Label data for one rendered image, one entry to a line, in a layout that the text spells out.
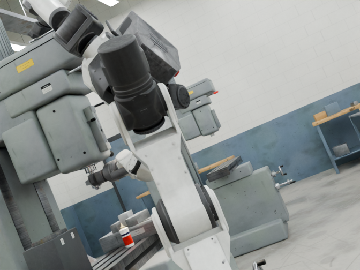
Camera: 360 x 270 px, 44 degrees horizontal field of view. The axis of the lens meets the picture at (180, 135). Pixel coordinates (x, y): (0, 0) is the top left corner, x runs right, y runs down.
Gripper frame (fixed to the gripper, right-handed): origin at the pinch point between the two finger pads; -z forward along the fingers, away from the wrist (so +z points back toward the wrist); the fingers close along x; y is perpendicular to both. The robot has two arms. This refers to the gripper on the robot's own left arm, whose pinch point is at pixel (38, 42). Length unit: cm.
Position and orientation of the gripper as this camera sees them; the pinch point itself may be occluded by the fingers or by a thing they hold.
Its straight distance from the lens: 222.2
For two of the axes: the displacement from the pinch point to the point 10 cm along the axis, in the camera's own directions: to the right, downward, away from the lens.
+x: 5.2, -1.7, 8.4
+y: -7.2, -6.2, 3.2
